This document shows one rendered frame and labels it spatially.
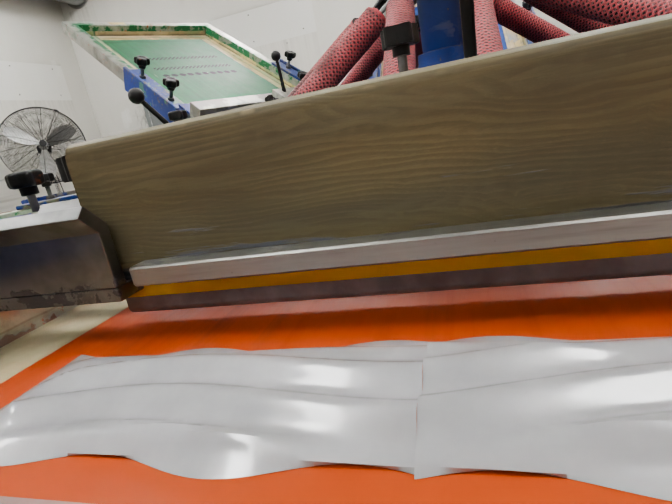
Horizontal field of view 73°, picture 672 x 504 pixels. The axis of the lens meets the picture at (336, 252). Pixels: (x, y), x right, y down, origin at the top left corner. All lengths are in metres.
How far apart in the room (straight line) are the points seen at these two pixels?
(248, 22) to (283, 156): 4.61
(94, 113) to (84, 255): 5.55
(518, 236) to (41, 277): 0.24
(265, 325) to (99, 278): 0.09
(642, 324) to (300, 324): 0.14
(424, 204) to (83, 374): 0.16
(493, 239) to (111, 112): 5.53
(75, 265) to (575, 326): 0.24
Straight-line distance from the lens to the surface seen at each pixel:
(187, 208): 0.23
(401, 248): 0.19
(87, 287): 0.27
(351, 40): 0.89
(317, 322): 0.22
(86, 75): 5.82
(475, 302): 0.22
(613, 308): 0.21
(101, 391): 0.20
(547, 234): 0.19
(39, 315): 0.35
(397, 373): 0.16
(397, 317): 0.21
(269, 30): 4.72
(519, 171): 0.19
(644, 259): 0.22
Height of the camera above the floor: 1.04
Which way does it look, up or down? 16 degrees down
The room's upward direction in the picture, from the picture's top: 11 degrees counter-clockwise
